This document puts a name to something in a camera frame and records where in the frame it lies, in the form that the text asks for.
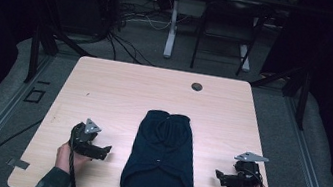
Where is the grey metal table bracket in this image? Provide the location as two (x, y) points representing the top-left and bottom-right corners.
(5, 155), (31, 172)

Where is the person's left hand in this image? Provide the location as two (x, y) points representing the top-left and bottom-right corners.
(53, 140), (93, 177)

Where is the black tape square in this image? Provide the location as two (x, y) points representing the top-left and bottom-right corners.
(22, 86), (47, 105)

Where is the black chair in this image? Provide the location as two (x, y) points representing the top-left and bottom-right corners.
(189, 0), (275, 81)

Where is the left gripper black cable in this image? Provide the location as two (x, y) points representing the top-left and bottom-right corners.
(62, 130), (87, 187)

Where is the black floor cable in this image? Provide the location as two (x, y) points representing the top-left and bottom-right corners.
(0, 110), (45, 187)

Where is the black metal frame post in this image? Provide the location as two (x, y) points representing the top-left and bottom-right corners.
(293, 68), (314, 131)
(23, 22), (46, 85)

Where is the grey table grommet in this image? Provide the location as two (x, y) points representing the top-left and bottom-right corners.
(189, 81), (204, 93)

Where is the tangle of floor cables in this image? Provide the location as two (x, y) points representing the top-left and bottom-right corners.
(84, 0), (177, 70)

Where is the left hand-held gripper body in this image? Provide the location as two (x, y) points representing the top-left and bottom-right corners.
(67, 115), (104, 160)

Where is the dark navy garment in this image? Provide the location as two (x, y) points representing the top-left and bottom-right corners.
(118, 104), (206, 187)

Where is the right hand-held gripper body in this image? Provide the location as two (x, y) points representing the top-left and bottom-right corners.
(229, 149), (271, 187)

